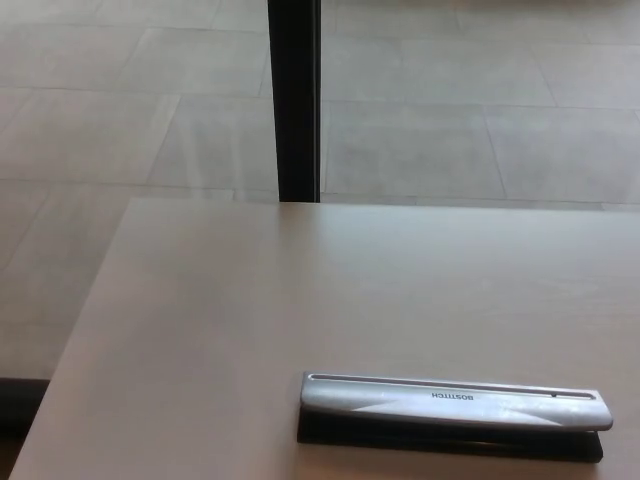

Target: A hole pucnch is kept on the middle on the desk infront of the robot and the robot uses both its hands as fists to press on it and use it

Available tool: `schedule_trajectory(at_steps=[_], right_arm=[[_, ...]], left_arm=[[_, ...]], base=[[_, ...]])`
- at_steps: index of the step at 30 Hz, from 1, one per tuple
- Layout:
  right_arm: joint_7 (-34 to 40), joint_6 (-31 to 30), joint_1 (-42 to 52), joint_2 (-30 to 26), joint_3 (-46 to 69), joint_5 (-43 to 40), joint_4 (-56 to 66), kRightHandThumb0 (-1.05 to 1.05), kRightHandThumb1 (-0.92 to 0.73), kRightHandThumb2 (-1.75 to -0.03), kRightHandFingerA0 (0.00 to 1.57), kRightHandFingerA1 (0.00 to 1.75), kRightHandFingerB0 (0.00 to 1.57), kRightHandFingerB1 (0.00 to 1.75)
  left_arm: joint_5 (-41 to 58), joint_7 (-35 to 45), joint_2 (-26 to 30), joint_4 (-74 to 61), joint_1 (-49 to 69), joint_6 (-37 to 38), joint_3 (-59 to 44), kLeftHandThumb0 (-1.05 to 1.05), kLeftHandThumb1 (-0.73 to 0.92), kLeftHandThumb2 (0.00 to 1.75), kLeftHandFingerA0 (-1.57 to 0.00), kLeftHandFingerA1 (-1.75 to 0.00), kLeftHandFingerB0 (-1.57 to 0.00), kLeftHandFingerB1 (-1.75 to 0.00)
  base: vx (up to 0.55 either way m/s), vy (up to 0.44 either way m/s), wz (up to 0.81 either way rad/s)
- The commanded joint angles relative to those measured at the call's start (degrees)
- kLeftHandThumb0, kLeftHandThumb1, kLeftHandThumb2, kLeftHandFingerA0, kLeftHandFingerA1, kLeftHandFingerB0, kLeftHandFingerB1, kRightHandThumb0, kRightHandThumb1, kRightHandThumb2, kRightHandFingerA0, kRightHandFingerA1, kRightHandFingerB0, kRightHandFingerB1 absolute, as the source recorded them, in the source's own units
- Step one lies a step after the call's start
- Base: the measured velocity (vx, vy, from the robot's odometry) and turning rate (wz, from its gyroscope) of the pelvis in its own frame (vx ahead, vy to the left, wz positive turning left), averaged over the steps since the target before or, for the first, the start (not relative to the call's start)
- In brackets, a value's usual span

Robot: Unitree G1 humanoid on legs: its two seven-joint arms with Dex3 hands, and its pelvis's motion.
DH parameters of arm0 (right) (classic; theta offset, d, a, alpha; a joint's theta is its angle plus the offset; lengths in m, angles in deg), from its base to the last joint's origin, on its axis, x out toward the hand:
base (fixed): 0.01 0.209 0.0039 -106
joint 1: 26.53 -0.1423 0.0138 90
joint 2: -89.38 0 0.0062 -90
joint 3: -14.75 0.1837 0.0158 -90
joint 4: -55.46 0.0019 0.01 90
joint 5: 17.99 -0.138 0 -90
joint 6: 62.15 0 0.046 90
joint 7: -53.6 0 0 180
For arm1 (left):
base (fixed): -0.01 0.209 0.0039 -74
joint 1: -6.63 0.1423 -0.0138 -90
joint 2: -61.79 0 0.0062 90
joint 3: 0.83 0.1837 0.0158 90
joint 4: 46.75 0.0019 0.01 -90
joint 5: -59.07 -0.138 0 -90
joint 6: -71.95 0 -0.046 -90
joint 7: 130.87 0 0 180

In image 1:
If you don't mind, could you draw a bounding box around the dark low object beside desk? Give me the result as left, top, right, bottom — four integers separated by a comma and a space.
0, 377, 51, 442

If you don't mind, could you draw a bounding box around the black vertical post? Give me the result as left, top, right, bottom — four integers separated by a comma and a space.
266, 0, 322, 204

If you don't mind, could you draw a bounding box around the silver Bostitch hole punch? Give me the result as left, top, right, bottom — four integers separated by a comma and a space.
297, 370, 615, 464

